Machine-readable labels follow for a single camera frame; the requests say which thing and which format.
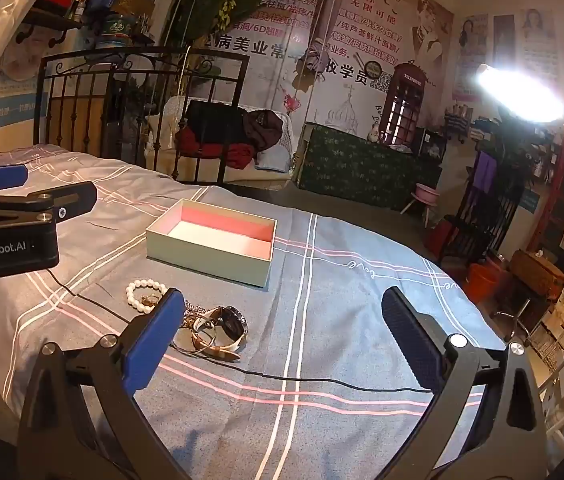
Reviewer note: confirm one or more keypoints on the large wall poster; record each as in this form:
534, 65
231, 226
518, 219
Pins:
361, 25

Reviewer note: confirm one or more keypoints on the red clothes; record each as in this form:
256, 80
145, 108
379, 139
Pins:
234, 157

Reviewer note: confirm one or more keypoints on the dark green sofa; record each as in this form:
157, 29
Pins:
361, 165

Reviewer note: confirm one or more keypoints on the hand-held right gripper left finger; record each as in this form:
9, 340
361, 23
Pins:
154, 335

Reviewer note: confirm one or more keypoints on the blue white wall poster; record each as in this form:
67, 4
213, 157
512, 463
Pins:
9, 90

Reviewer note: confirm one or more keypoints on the red bucket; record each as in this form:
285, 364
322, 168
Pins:
481, 282

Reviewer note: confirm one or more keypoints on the small white vase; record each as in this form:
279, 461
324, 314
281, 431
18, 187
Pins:
374, 131

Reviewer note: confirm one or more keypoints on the white wicker chair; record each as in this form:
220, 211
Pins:
174, 110

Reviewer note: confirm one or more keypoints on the black metal chair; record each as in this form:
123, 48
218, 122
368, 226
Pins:
476, 230

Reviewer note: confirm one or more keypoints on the cluttered wall shelf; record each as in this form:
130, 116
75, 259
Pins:
112, 25

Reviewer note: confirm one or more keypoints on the pink bowl on stool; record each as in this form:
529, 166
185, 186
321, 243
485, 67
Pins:
426, 194

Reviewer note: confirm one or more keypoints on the red telephone booth model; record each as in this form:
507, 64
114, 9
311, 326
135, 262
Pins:
404, 105

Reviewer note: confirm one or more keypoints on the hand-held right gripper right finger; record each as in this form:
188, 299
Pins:
411, 340

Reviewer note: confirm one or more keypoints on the black metal bed frame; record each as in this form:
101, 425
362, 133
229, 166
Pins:
112, 77

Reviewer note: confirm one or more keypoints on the gold oval earring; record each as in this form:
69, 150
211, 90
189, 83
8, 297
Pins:
149, 302

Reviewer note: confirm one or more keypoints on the purple cloth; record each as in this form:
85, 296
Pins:
484, 172

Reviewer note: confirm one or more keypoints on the pale green cardboard box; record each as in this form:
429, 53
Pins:
212, 242

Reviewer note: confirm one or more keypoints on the bright lamp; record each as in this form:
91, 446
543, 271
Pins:
516, 92

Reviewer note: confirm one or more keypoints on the small portrait wall poster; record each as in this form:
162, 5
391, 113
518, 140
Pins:
471, 55

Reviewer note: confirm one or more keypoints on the light blue pillow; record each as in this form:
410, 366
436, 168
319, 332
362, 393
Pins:
272, 160

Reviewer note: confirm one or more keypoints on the dark brown jacket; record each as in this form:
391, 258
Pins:
262, 127

